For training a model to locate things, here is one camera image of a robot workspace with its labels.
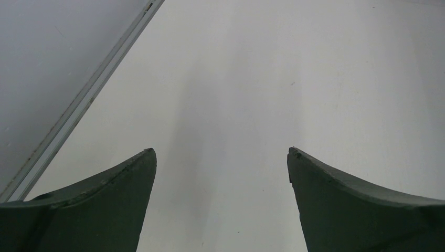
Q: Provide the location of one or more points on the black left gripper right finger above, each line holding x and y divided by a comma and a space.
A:
341, 212

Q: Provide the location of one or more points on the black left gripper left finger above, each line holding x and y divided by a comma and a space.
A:
104, 212

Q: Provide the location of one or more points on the aluminium frame profile left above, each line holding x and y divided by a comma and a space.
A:
56, 56

